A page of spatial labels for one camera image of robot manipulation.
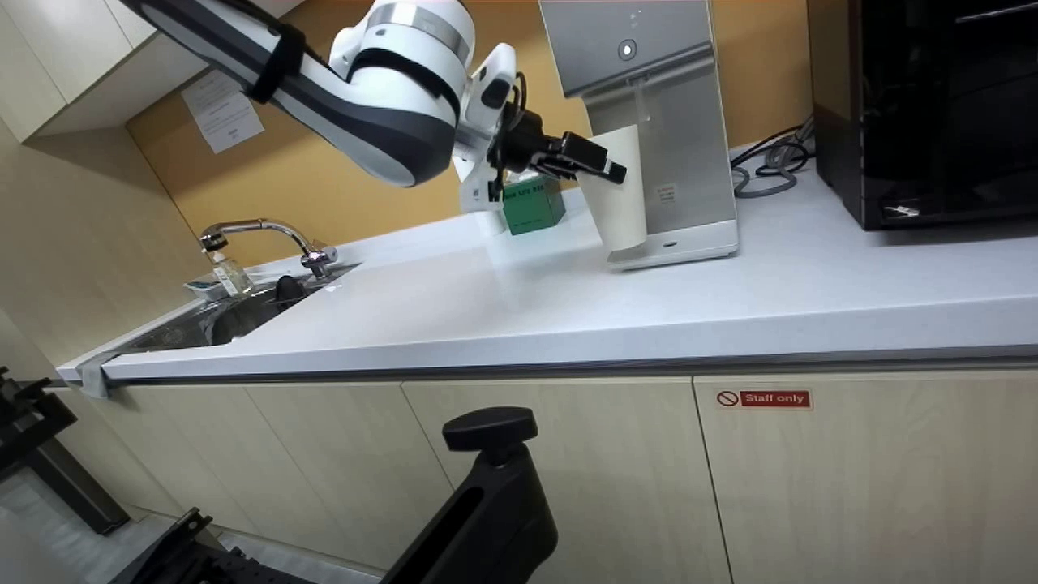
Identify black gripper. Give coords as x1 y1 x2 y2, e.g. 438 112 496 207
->
485 105 627 201

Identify white paper cup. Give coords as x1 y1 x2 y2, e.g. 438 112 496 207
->
581 124 647 252

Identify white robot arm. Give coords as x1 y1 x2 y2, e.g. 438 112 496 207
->
121 0 627 212

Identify silver water dispenser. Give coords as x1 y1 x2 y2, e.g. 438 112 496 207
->
540 0 740 268

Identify green tissue box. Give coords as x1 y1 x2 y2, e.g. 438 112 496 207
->
502 178 565 235

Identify red warning sticker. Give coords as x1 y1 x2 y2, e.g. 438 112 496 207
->
715 389 812 408

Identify black round sponge holder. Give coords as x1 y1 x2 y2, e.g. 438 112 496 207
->
272 276 304 308

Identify chrome sink faucet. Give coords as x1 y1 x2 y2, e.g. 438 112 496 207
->
197 217 336 276

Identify black microwave oven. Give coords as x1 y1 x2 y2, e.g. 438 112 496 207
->
803 0 1038 231

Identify stainless steel sink basin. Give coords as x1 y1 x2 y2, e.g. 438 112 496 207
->
126 265 351 353

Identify beige lower cabinet door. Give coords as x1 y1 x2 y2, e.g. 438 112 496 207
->
68 371 1038 584

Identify black power cables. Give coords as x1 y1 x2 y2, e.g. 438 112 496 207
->
731 119 816 201

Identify paper notice on wall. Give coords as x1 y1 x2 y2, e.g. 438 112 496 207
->
181 72 264 152

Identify cream upper wall cabinet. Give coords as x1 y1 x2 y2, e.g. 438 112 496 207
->
0 0 203 144

